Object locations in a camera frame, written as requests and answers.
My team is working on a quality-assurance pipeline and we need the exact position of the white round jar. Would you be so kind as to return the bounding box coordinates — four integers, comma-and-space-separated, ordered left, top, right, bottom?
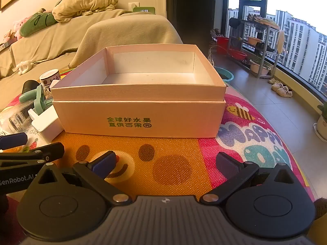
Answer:
39, 69, 61, 88

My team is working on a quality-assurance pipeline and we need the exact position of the pink cardboard box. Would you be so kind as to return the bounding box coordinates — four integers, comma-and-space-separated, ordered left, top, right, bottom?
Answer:
50, 44, 227, 139

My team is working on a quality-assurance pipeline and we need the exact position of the red bucket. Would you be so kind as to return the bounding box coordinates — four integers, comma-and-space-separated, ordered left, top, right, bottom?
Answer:
216, 36, 230, 55

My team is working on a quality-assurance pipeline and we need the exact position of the green plush pillow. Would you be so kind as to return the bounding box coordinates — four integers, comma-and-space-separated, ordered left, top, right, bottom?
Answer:
20, 12, 58, 37

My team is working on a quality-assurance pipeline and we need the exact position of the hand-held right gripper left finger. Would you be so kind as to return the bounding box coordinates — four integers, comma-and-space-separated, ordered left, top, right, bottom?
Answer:
36, 151, 133, 207

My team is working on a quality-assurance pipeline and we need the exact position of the flat printed box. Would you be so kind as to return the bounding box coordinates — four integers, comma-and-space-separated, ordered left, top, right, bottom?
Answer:
0, 37, 18, 51

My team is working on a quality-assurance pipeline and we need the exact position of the teal plastic tool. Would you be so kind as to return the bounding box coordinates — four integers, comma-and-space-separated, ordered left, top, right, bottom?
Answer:
19, 84, 54, 115

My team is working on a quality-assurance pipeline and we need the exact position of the green digital clock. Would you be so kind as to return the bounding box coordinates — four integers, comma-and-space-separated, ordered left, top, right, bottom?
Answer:
133, 6, 156, 14

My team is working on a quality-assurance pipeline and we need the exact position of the potted plant in white pot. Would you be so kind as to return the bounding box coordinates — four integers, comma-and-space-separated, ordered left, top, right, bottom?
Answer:
313, 103, 327, 142

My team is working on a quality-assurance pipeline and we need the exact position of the black cylinder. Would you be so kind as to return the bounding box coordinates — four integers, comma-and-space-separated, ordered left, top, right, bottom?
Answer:
21, 80, 41, 95

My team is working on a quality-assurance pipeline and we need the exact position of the pink plush toy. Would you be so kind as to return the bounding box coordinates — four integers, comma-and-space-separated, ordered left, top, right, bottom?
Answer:
13, 18, 28, 39

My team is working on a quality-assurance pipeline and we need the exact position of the white plastic holder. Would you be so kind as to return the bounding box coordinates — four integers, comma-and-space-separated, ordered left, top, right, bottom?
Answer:
28, 104, 64, 141

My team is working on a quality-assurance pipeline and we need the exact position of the metal shelf rack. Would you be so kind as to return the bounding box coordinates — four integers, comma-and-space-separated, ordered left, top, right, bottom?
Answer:
227, 18, 280, 79

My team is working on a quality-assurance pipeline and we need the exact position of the light plush toy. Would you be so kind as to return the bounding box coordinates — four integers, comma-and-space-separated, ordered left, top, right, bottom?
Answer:
3, 29, 16, 42

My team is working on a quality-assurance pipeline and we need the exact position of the beige covered sofa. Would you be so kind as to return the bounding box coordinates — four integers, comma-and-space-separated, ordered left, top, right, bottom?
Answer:
0, 9, 183, 108

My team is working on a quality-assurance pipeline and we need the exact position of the red basin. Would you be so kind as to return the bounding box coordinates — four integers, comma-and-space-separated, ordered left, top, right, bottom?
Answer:
228, 48, 248, 60

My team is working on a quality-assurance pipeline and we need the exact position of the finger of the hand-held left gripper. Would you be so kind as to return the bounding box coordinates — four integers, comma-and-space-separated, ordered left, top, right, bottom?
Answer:
0, 142, 65, 169
0, 132, 28, 150

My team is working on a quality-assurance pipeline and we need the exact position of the crumpled beige blanket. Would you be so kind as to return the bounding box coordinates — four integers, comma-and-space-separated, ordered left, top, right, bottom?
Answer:
52, 0, 118, 22

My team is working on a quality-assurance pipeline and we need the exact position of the pink planter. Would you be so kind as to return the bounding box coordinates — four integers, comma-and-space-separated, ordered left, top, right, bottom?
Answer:
249, 60, 271, 76

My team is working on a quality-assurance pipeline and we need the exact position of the white plush toy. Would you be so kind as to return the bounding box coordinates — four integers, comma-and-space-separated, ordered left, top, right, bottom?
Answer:
14, 60, 35, 76

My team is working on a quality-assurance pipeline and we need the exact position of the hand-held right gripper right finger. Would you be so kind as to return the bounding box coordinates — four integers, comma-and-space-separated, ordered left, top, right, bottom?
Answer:
199, 152, 300, 207

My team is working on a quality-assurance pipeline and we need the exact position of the teal basin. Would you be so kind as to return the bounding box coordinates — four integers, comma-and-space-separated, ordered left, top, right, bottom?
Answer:
214, 67, 234, 82

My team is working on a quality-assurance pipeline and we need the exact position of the yellow hanging cloth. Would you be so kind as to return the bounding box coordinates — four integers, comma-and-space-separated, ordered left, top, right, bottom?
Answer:
276, 29, 284, 53

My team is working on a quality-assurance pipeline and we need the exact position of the colourful printed play mat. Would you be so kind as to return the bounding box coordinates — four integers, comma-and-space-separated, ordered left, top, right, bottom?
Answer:
0, 82, 317, 210

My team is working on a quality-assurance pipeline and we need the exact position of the clear plastic bag with straps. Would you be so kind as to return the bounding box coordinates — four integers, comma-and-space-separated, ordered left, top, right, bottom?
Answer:
0, 99, 35, 136

